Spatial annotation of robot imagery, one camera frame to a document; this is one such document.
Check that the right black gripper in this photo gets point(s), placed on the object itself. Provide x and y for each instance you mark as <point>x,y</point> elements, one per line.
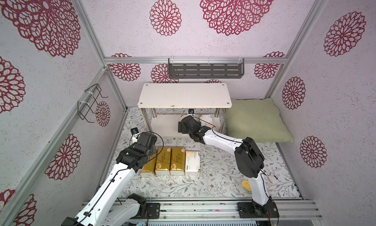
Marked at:
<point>182,126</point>

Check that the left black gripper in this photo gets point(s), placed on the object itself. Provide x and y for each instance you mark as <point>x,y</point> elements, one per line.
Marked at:
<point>153,150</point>

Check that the white tissue pack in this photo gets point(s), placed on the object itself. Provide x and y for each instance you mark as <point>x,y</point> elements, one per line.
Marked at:
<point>192,163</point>
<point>209,120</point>
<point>184,116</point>

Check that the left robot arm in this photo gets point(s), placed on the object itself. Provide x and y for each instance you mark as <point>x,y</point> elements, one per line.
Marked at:
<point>130,160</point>

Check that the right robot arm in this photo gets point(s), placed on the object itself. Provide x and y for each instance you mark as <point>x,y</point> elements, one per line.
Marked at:
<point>249,160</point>

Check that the gold tissue pack middle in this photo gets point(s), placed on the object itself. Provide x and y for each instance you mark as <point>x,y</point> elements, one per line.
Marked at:
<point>163,161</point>

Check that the gold tissue pack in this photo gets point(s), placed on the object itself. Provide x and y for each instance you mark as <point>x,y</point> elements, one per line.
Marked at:
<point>148,170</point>
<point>177,163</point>
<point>163,161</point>

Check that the gold tissue pack left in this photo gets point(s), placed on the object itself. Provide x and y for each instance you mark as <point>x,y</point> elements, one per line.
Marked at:
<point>148,170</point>

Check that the white two-tier shelf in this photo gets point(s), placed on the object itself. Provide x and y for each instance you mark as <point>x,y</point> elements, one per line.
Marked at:
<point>180,96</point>

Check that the gold tissue pack right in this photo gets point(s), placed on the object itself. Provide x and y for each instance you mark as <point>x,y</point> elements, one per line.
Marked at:
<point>177,163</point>

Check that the green cushion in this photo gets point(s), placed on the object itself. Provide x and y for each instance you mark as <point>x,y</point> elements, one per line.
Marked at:
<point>257,119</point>

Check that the yellow sponge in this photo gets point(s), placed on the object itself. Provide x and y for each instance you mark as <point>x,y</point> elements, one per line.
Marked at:
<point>246,185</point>

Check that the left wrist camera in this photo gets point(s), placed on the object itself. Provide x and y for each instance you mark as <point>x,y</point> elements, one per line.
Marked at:
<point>135,133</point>

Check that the grey slotted wall shelf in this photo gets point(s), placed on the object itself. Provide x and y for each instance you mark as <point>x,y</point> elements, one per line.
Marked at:
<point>182,70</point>

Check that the black wire wall rack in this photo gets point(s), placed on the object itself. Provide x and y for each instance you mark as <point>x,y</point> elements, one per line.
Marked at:
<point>85,107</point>

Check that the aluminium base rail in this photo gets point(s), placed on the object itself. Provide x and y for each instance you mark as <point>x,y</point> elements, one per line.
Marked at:
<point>225,210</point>

